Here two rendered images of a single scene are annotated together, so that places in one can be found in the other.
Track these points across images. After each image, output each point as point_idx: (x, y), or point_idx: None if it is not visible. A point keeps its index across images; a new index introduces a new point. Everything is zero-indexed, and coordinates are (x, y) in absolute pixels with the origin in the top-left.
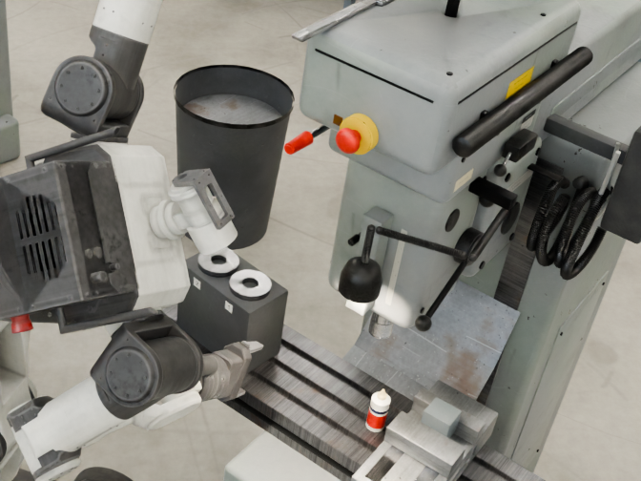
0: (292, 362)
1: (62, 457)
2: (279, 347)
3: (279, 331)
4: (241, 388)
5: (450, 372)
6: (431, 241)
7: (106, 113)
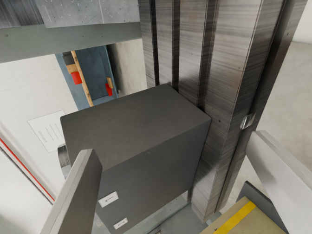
0: (166, 61)
1: None
2: (159, 85)
3: (133, 97)
4: (249, 143)
5: None
6: None
7: None
